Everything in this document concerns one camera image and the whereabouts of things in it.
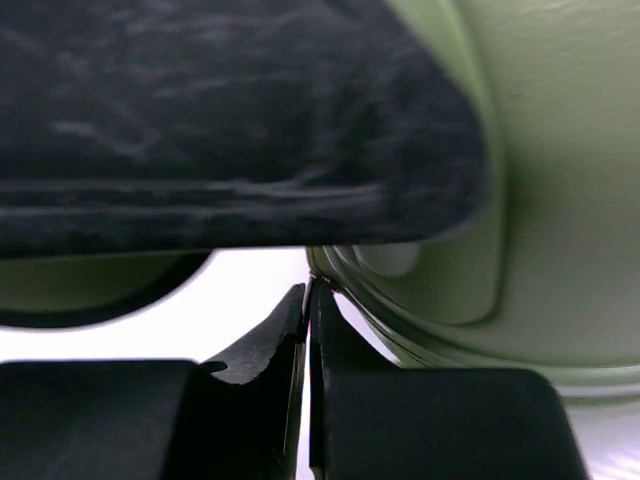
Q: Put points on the green hard-shell suitcase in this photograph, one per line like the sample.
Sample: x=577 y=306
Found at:
x=466 y=172

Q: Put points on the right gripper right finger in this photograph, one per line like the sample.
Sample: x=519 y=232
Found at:
x=371 y=419

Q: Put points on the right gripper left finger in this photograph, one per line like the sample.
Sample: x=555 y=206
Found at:
x=235 y=416

